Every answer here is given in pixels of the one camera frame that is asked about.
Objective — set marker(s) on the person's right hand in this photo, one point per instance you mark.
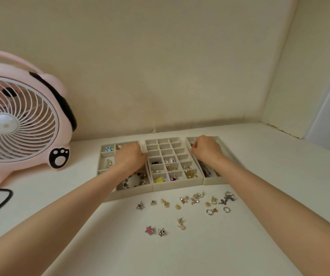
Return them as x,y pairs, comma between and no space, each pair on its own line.
208,150

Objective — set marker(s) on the person's left hand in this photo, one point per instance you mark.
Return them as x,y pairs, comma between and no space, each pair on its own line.
129,158

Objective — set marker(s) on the black bow earrings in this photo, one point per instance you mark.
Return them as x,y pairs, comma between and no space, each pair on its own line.
155,162

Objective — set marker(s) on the grey bracelet tray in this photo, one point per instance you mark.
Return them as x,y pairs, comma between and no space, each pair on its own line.
103,165

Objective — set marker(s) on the gold oval hoop earring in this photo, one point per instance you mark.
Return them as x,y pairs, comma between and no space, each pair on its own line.
191,174

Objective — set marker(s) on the grey necklace tray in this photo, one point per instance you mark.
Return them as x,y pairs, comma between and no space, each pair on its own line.
219,181

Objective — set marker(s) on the yellow enamel earring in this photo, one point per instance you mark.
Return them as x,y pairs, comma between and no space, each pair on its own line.
161,179
157,180

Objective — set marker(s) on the grey earring grid tray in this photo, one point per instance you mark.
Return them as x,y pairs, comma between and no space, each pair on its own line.
165,148

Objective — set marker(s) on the pink black bow earring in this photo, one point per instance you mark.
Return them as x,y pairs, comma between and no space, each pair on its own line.
174,178

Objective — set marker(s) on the pile of mixed jewelry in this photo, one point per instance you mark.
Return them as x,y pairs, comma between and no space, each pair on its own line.
195,198

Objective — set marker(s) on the person's left forearm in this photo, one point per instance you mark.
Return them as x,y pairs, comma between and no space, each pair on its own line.
52,224

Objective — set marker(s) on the person's right forearm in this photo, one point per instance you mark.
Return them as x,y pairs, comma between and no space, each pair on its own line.
291,209

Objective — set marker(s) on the white table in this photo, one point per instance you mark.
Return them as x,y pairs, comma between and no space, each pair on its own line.
282,175

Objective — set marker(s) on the pink animal-shaped desk fan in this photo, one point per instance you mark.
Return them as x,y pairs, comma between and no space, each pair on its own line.
24,126

